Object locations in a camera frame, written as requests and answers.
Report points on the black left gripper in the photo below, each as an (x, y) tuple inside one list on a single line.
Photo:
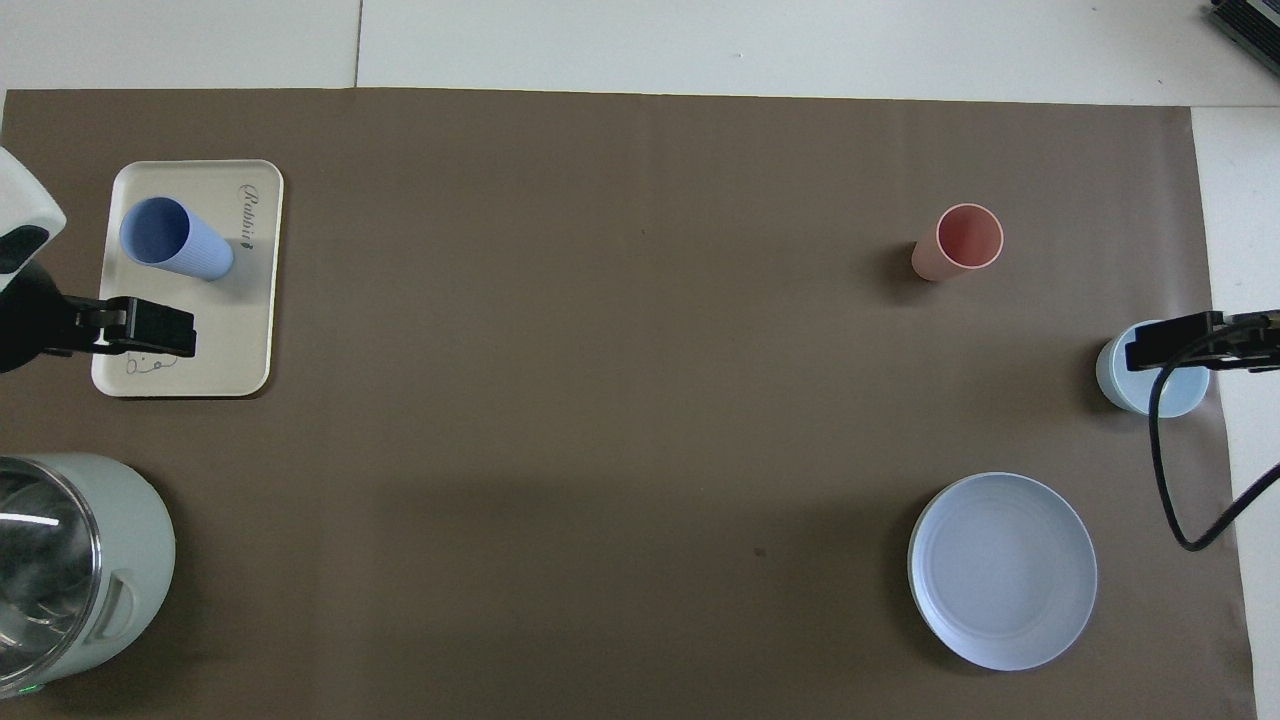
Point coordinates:
[(20, 320)]

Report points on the blue ribbed cup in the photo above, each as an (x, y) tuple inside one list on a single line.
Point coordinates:
[(195, 250)]

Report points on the pink cup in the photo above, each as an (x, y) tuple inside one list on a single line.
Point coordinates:
[(935, 262)]

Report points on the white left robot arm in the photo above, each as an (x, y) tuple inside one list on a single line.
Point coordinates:
[(25, 200)]

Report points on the cream rabbit print tray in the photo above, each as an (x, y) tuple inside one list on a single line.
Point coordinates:
[(240, 330)]

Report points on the light blue bowl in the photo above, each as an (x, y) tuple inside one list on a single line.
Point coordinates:
[(1175, 398)]

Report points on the mint green electric pot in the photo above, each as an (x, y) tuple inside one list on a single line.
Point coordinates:
[(140, 560)]

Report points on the glass pot lid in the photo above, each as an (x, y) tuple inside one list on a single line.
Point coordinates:
[(40, 570)]

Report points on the pale blue plate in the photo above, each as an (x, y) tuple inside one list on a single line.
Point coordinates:
[(1000, 570)]

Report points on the dark grey box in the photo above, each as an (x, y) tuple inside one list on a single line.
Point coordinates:
[(1255, 25)]

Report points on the brown table mat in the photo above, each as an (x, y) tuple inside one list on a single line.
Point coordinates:
[(600, 400)]

